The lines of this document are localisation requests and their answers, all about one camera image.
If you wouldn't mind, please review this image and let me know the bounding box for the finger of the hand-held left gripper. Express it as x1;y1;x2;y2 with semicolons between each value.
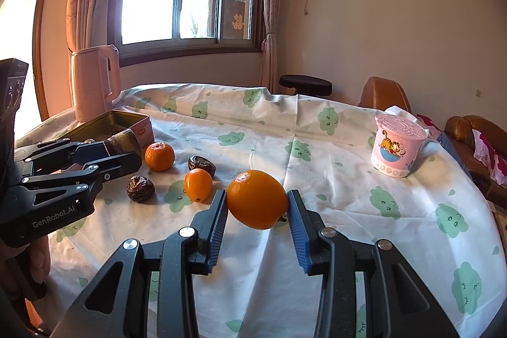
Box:
15;139;112;174
20;152;142;206

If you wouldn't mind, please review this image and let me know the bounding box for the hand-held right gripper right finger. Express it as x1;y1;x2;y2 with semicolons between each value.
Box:
286;189;462;338

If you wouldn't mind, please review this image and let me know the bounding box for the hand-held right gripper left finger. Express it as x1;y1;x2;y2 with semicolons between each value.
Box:
49;188;229;338

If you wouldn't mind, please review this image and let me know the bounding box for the metal tin box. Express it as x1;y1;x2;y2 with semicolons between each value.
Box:
65;109;153;156

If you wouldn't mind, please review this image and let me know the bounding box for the snack cake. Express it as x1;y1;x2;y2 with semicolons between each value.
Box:
104;128;142;156

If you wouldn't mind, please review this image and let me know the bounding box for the brown dried date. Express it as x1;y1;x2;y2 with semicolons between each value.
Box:
126;175;155;203
188;155;216;177

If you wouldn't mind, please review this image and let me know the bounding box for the mandarin orange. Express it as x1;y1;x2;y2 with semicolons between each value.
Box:
144;142;175;172

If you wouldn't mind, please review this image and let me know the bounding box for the large orange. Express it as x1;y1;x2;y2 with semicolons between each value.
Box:
226;170;289;230

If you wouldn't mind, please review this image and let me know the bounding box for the small oval orange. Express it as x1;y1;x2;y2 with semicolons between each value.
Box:
183;169;213;203

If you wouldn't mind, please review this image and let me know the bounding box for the person's left hand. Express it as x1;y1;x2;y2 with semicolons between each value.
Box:
29;233;51;283

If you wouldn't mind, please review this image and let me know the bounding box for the white tablecloth with green clouds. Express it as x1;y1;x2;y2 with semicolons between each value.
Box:
14;84;502;338

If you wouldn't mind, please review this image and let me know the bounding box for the pink electric kettle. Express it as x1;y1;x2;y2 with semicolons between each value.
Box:
70;44;121;124

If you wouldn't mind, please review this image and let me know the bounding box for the wooden framed balcony door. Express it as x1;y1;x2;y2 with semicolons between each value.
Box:
0;0;54;133

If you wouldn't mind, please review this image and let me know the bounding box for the pink cartoon cat cup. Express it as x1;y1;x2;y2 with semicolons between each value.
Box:
371;114;429;179

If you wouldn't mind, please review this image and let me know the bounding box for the dark round stool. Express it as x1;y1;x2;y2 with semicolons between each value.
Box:
279;74;332;99

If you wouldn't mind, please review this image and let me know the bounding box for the white tissue paper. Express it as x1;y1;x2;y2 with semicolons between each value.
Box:
384;105;416;121

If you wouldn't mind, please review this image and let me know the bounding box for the brown leather sofa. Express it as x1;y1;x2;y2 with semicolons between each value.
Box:
358;77;507;210

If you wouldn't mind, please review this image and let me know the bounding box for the pink floral cushion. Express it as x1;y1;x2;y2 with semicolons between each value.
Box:
471;128;507;184

